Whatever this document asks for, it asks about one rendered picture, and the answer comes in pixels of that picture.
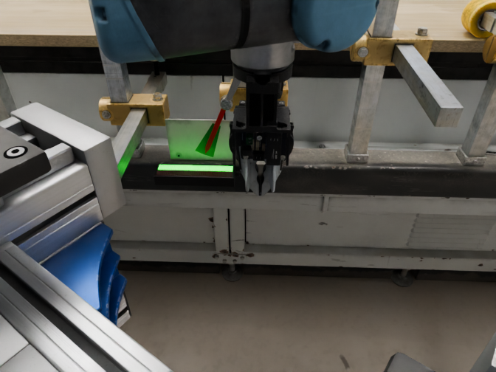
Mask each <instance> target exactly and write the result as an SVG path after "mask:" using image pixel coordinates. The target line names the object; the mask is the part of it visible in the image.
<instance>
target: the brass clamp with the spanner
mask: <svg viewBox="0 0 496 372"><path fill-rule="evenodd" d="M232 81H233V79H231V81H230V83H228V82H221V83H220V90H219V100H221V98H222V97H223V96H224V95H226V94H227V93H228V91H229V89H230V86H231V83H232ZM285 83H286V85H285V86H284V87H283V94H282V96H281V99H278V101H285V106H287V105H288V93H289V89H288V81H287V80H286V81H285ZM240 100H246V87H238V88H237V90H236V92H235V94H234V96H233V106H232V108H231V109H230V111H234V108H235V106H238V105H239V102H240Z"/></svg>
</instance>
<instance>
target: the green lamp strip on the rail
mask: <svg viewBox="0 0 496 372"><path fill-rule="evenodd" d="M158 170H175V171H233V166H232V167H230V166H212V165H159V167H158Z"/></svg>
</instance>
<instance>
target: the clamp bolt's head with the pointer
mask: <svg viewBox="0 0 496 372"><path fill-rule="evenodd" d="M221 104H222V108H224V109H228V108H230V107H231V102H230V101H229V100H223V101H222V103H221ZM222 108H221V110H220V112H219V115H218V118H217V120H216V123H215V125H214V127H213V130H212V132H211V135H210V137H209V140H208V141H207V144H206V147H205V153H207V152H208V151H209V150H210V147H211V145H212V143H213V140H214V138H215V135H216V133H217V130H218V127H219V126H220V124H221V121H222V118H223V116H224V113H225V111H226V110H223V109H222Z"/></svg>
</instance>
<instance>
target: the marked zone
mask: <svg viewBox="0 0 496 372"><path fill-rule="evenodd" d="M214 125H215V124H214V123H213V124H212V125H211V126H210V128H209V129H208V131H207V133H206V134H205V135H204V137H203V139H202V141H201V142H200V143H199V145H198V147H197V149H196V151H198V152H199V153H201V154H204V155H207V156H211V157H213V156H214V153H215V149H216V143H217V140H218V135H219V131H220V128H221V126H219V127H218V130H217V133H216V135H215V138H214V140H213V143H212V145H211V147H210V150H209V151H208V152H207V153H205V147H206V144H207V141H208V140H209V137H210V135H211V132H212V130H213V127H214Z"/></svg>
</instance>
